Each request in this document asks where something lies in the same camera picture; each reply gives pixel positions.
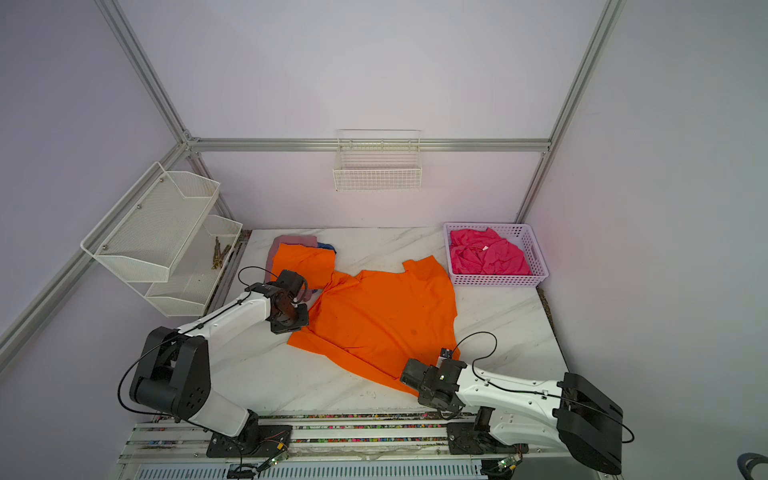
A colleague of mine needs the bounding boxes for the folded orange t-shirt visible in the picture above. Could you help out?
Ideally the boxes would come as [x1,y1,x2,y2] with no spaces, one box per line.
[271,244,336,290]

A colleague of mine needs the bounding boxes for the folded mauve t-shirt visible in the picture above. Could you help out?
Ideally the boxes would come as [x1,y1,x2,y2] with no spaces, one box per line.
[266,235,318,270]

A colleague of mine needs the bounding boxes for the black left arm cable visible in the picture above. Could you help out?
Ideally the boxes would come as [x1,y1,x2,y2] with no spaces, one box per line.
[116,265,283,480]

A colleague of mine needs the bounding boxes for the white wire wall basket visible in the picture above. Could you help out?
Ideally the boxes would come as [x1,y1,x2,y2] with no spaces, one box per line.
[333,129,423,192]

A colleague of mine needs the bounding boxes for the folded blue t-shirt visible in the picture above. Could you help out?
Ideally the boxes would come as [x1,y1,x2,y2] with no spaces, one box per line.
[317,242,337,253]

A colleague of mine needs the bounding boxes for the aluminium frame profile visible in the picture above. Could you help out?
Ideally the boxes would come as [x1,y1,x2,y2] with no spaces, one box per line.
[1,1,625,376]

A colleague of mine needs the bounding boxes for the white mesh lower shelf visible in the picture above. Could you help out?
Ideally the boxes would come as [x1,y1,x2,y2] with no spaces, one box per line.
[131,215,242,317]

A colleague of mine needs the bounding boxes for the white mesh upper shelf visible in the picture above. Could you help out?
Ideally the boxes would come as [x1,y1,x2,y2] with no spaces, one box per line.
[80,163,220,283]

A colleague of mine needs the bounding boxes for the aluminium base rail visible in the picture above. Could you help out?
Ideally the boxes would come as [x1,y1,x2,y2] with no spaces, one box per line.
[110,412,603,479]

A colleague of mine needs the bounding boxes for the white mesh shelf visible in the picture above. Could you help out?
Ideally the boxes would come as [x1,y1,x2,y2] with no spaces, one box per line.
[131,215,242,317]
[80,163,220,283]

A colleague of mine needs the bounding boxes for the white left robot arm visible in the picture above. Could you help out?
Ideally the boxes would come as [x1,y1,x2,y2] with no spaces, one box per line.
[128,285,309,458]

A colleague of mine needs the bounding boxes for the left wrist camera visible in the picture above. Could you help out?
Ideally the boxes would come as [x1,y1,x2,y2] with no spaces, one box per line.
[273,270,311,303]

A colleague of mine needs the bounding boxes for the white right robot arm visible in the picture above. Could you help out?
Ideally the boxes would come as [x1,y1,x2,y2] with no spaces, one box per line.
[400,359,624,478]

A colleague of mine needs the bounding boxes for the wooden clothespins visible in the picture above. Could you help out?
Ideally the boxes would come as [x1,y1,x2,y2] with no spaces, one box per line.
[211,236,233,270]

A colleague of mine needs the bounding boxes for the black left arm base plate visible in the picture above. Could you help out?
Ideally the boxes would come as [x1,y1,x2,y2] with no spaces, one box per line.
[206,425,293,458]

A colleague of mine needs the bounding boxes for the lilac perforated plastic basket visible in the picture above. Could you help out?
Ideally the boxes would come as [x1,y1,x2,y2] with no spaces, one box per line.
[443,222,549,287]

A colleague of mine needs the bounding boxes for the pink t-shirt in basket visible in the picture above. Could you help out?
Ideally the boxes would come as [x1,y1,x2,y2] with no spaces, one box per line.
[449,228,532,276]

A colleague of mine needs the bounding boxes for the orange t-shirt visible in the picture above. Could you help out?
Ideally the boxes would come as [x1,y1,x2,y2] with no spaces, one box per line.
[271,244,336,290]
[288,256,457,393]

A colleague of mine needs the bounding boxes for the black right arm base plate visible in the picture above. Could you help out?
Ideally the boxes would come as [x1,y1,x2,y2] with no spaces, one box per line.
[446,422,530,455]

